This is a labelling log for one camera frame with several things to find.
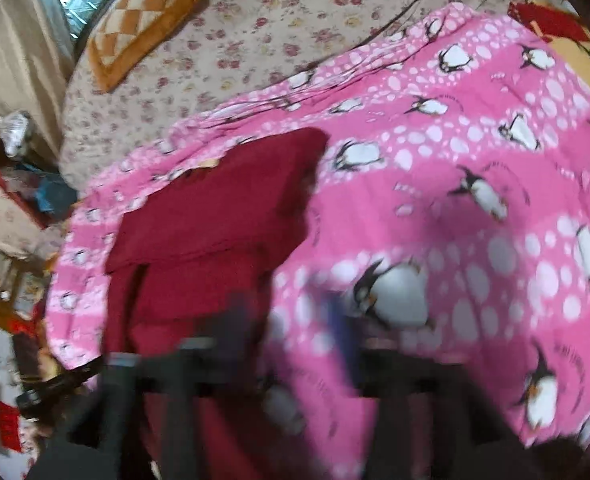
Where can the clear plastic bag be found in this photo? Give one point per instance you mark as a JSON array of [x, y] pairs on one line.
[[16, 129]]

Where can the beige curtain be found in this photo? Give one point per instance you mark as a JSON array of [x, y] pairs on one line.
[[36, 61]]

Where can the floral quilt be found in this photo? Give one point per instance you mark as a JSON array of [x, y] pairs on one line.
[[226, 48]]

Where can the dark red garment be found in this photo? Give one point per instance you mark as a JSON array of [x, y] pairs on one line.
[[207, 235]]

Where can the orange checkered cushion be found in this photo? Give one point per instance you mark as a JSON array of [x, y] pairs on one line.
[[129, 31]]

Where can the blue plastic bag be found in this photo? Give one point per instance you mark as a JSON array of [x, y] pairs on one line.
[[54, 197]]

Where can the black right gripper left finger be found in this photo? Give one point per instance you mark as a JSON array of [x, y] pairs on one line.
[[193, 413]]

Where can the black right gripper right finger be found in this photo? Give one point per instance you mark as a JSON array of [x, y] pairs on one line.
[[432, 422]]

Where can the red yellow floral bedsheet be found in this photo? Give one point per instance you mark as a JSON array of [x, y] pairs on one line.
[[564, 31]]

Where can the pink penguin blanket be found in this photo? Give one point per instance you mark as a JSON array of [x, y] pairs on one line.
[[455, 185]]

